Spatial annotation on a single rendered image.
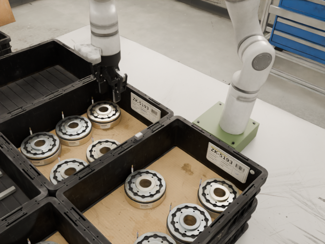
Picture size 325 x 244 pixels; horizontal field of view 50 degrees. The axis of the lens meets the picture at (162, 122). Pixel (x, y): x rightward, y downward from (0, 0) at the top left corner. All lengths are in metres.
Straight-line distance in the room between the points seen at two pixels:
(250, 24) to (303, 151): 0.51
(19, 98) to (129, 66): 0.57
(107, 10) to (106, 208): 0.47
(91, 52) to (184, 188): 0.41
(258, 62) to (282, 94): 1.85
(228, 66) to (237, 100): 1.98
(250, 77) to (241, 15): 0.19
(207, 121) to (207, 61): 1.92
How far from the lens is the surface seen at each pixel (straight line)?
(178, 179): 0.94
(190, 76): 1.57
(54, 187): 0.81
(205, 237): 0.73
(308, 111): 2.78
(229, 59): 3.20
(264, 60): 1.03
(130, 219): 0.86
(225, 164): 0.93
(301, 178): 1.22
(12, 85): 1.33
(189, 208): 0.85
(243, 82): 1.07
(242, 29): 1.04
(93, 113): 1.09
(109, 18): 0.88
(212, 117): 1.24
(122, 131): 1.07
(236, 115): 1.14
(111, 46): 0.91
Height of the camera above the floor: 1.54
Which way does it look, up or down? 40 degrees down
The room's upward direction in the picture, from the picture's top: 4 degrees clockwise
